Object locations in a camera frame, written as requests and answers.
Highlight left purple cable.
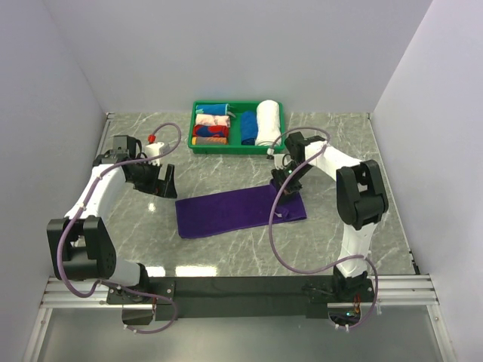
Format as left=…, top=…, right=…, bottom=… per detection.
left=56, top=122, right=182, bottom=336

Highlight green plastic tray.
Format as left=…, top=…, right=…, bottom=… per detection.
left=187, top=100, right=285, bottom=155

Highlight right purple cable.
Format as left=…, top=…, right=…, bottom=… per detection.
left=266, top=127, right=379, bottom=330

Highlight left aluminium side rail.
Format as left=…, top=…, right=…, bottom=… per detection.
left=95, top=112, right=115, bottom=156

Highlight aluminium front rail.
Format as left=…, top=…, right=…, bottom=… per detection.
left=40, top=275, right=439, bottom=309

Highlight teal blue rolled towel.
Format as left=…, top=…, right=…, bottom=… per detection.
left=195, top=103, right=231, bottom=116

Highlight purple cable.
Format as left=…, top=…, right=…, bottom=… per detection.
left=56, top=122, right=182, bottom=336
left=266, top=127, right=379, bottom=330

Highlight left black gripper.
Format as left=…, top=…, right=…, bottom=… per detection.
left=128, top=158, right=177, bottom=198

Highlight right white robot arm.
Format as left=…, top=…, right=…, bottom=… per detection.
left=267, top=127, right=389, bottom=301

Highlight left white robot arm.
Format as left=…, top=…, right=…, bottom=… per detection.
left=47, top=135, right=177, bottom=303

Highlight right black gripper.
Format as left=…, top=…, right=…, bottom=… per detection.
left=272, top=161, right=312, bottom=207

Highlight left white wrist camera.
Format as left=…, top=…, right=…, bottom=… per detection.
left=144, top=142, right=171, bottom=167

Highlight orange grey rolled towel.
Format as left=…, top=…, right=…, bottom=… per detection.
left=192, top=137, right=229, bottom=146

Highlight red blue rolled towel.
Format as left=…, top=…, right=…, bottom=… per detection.
left=192, top=124, right=229, bottom=138

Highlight right aluminium side rail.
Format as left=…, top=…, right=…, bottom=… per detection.
left=367, top=113, right=420, bottom=275

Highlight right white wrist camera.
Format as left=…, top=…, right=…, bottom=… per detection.
left=273, top=154, right=292, bottom=170

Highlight white rolled towel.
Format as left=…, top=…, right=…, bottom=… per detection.
left=255, top=100, right=281, bottom=146

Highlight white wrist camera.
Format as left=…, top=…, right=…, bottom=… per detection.
left=144, top=142, right=171, bottom=167
left=273, top=154, right=292, bottom=170

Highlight purple towel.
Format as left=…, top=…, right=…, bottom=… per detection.
left=174, top=180, right=309, bottom=240

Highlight black base bar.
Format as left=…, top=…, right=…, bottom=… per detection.
left=105, top=277, right=377, bottom=321

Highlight aluminium side rail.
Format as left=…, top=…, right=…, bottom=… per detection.
left=367, top=113, right=420, bottom=275
left=95, top=112, right=115, bottom=156

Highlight pink rolled towel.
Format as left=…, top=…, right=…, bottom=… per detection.
left=195, top=114, right=231, bottom=127

